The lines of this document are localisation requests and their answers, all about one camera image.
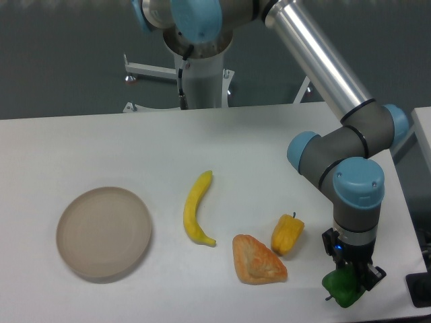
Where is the orange toy pastry triangle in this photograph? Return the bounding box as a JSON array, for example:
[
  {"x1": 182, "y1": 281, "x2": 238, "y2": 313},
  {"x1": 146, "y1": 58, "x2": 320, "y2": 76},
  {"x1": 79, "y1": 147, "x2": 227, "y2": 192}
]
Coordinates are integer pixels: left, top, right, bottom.
[{"x1": 232, "y1": 234, "x2": 288, "y2": 285}]

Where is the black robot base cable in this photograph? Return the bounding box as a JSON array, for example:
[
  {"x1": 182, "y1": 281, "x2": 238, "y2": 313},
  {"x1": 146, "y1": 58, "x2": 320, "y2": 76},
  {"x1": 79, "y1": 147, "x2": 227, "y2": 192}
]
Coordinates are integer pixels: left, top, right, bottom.
[{"x1": 176, "y1": 44, "x2": 195, "y2": 110}]

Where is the yellow toy pepper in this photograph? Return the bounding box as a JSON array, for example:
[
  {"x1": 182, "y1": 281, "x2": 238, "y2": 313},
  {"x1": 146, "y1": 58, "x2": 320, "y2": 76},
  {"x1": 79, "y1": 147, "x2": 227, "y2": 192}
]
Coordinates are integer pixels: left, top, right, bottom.
[{"x1": 271, "y1": 213, "x2": 304, "y2": 256}]

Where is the green toy pepper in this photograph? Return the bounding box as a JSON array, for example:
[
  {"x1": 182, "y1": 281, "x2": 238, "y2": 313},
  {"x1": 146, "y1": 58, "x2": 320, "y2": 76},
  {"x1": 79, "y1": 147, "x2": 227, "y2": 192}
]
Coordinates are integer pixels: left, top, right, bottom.
[{"x1": 322, "y1": 265, "x2": 365, "y2": 308}]

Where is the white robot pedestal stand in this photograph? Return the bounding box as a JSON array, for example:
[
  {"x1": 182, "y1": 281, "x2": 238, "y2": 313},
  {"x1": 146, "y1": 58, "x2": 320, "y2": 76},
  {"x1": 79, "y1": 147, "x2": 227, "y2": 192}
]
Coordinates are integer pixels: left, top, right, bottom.
[{"x1": 122, "y1": 30, "x2": 314, "y2": 114}]

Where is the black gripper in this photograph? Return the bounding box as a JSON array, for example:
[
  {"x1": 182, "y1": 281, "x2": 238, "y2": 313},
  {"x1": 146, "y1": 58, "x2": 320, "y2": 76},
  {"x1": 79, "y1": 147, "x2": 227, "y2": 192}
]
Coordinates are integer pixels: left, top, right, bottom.
[{"x1": 322, "y1": 227, "x2": 387, "y2": 291}]

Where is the black device at table edge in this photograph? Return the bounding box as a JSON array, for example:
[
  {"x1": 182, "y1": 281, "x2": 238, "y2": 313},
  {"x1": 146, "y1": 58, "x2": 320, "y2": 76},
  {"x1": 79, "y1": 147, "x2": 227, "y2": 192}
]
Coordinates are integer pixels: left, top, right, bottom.
[{"x1": 405, "y1": 273, "x2": 430, "y2": 308}]

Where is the yellow toy banana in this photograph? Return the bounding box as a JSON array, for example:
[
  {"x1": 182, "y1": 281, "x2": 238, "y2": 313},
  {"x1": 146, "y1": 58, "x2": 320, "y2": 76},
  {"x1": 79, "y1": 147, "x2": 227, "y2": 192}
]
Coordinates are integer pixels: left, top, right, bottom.
[{"x1": 183, "y1": 170, "x2": 216, "y2": 248}]

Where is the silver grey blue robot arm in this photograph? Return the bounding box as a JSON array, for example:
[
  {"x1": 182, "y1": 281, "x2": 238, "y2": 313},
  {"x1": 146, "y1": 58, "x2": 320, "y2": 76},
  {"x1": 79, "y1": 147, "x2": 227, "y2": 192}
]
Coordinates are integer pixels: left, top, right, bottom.
[{"x1": 131, "y1": 1, "x2": 409, "y2": 290}]

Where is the beige round plate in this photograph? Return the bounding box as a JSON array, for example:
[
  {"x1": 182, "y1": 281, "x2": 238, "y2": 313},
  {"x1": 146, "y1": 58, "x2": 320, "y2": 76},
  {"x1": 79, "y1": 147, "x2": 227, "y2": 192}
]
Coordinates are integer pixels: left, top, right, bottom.
[{"x1": 56, "y1": 186, "x2": 152, "y2": 283}]

